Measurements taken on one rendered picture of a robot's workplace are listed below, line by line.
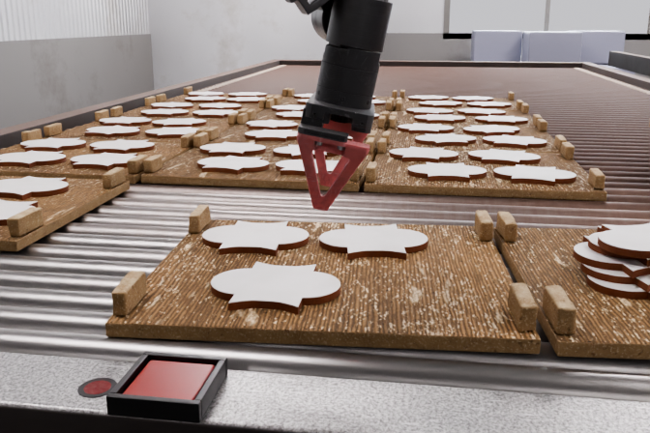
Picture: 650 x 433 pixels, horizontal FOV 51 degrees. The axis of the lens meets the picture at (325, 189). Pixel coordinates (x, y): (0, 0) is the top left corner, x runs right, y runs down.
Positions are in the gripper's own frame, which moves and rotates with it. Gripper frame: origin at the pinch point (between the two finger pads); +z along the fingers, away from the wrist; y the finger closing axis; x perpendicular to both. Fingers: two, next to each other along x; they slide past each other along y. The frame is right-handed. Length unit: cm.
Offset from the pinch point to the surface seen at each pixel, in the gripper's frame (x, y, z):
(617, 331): -29.5, -8.2, 5.5
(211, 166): 23, 57, 15
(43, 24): 196, 347, 24
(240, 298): 6.1, -4.9, 11.6
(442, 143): -22, 87, 6
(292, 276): 1.6, 1.2, 10.7
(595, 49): -172, 479, -29
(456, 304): -15.5, -3.0, 8.3
